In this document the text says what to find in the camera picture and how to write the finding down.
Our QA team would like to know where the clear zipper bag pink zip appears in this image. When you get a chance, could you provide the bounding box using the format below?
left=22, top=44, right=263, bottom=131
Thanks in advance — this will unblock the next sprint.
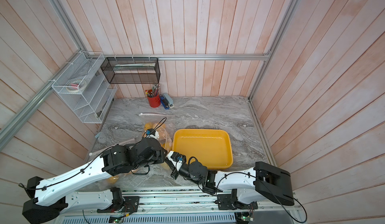
left=89, top=139, right=142, bottom=189

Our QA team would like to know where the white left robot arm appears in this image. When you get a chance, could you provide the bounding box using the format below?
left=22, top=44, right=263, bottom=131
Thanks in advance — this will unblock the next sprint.
left=19, top=138, right=167, bottom=224

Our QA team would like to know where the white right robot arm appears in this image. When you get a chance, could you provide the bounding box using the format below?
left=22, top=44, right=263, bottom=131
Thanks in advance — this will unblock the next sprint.
left=165, top=153, right=294, bottom=210

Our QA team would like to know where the yellow plastic tray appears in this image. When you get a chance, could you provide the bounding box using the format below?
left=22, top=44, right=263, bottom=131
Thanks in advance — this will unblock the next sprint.
left=172, top=129, right=234, bottom=170

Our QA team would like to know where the light blue stapler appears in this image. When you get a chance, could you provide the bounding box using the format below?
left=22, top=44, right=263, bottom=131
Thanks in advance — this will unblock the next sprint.
left=163, top=93, right=174, bottom=109

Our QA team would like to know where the red metal pencil bucket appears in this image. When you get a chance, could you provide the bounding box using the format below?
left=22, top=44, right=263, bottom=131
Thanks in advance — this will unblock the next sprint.
left=147, top=95, right=161, bottom=108

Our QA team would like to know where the coloured pencils bunch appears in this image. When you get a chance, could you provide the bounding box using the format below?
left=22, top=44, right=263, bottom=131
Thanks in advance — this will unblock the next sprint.
left=145, top=83, right=159, bottom=98

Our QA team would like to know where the tape roll on shelf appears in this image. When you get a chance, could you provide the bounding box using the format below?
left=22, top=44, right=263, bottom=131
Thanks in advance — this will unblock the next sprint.
left=66, top=79, right=87, bottom=93

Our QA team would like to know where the white wire mesh shelf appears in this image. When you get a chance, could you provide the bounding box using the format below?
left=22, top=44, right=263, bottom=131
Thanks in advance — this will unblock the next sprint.
left=52, top=51, right=117, bottom=124

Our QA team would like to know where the black mesh wall basket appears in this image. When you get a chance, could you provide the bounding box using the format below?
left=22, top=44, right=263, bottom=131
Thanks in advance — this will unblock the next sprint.
left=101, top=57, right=160, bottom=84

